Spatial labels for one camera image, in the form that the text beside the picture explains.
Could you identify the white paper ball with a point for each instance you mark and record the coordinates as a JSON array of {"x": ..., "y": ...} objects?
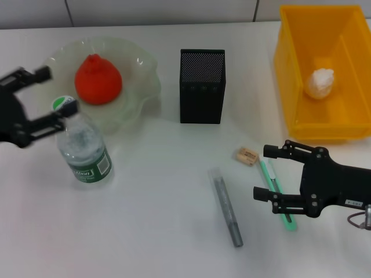
[{"x": 319, "y": 82}]

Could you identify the red-orange fruit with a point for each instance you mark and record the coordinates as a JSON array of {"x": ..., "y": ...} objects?
[{"x": 97, "y": 79}]

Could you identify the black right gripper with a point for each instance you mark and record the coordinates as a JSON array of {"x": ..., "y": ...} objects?
[{"x": 327, "y": 182}]

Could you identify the yellow plastic bin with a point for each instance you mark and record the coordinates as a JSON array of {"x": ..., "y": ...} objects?
[{"x": 292, "y": 87}]

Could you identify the black mesh pen holder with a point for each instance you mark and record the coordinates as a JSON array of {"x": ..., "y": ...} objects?
[{"x": 201, "y": 98}]

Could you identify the clear bottle with green label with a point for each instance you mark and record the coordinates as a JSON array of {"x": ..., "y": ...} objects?
[{"x": 87, "y": 153}]

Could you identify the beige eraser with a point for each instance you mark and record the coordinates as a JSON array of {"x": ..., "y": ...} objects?
[{"x": 247, "y": 156}]

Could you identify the mint green utility knife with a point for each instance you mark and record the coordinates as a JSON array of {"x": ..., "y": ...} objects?
[{"x": 268, "y": 176}]

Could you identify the pale green glass fruit plate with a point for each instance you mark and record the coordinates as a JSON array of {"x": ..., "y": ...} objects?
[{"x": 136, "y": 87}]

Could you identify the grey pen with clear cap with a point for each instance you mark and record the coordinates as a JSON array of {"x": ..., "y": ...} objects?
[{"x": 226, "y": 202}]

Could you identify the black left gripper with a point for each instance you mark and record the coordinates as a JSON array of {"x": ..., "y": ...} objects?
[{"x": 11, "y": 118}]

